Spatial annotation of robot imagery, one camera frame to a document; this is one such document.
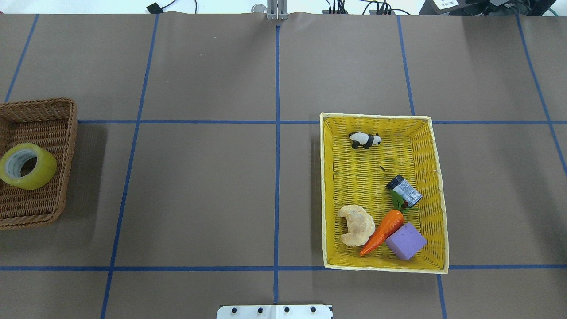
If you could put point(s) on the brown wicker basket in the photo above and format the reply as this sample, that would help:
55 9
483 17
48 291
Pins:
52 125

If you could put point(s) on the toy orange carrot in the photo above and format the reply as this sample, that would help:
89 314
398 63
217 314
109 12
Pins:
392 221

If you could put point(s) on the small black labelled can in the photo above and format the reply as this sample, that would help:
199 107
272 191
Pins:
403 188

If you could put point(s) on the panda toy figurine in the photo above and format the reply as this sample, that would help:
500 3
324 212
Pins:
364 140

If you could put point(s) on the yellow woven basket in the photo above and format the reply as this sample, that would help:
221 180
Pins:
359 176

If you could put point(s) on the black equipment on table edge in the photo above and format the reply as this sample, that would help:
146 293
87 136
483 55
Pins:
487 8

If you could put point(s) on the yellow tape roll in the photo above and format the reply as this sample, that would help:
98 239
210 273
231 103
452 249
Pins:
27 166

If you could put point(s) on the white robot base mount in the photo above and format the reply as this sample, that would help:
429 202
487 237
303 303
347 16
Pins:
274 311

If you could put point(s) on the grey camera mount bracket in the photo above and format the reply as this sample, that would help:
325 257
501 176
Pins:
277 10

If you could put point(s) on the purple block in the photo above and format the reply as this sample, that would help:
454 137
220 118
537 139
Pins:
406 242

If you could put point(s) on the black adapter with cable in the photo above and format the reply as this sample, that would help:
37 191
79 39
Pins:
184 6

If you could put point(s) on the black cable plugs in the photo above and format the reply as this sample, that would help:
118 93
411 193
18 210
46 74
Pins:
371 7

